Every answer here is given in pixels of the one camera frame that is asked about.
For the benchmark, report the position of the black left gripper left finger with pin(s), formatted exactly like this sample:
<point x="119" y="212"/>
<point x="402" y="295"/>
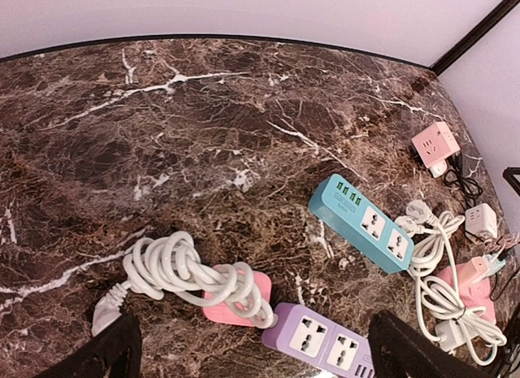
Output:
<point x="116" y="351"/>

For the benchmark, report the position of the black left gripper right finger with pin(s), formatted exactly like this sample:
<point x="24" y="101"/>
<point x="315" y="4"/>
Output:
<point x="397" y="351"/>

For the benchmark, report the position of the pink adapter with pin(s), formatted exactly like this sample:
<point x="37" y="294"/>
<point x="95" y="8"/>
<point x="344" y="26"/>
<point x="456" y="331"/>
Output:
<point x="248" y="304"/>

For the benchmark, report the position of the teal charger cube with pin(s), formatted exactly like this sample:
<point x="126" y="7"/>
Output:
<point x="494" y="264"/>

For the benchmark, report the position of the white round power plug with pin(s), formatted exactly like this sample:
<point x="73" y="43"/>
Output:
<point x="481" y="221"/>

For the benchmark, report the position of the white square adapter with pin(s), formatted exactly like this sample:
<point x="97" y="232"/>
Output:
<point x="438" y="169"/>

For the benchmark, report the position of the pink cube socket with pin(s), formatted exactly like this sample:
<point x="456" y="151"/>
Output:
<point x="435" y="143"/>

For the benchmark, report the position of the white power strip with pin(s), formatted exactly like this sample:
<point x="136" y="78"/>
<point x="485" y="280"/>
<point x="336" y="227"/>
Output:
<point x="450" y="335"/>

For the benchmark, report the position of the purple power strip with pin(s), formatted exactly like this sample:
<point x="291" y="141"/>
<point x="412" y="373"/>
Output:
<point x="314" y="339"/>

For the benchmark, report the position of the pink triangular power strip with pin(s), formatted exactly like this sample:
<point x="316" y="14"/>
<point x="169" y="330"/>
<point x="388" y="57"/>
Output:
<point x="479" y="294"/>

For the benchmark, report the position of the peach charger cube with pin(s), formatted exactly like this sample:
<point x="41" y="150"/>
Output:
<point x="472" y="271"/>

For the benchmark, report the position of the teal power strip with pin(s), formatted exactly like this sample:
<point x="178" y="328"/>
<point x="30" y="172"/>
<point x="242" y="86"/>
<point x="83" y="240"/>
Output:
<point x="344" y="209"/>

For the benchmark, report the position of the black frame post right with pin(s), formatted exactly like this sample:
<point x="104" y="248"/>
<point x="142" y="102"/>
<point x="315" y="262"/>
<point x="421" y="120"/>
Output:
<point x="479" y="31"/>

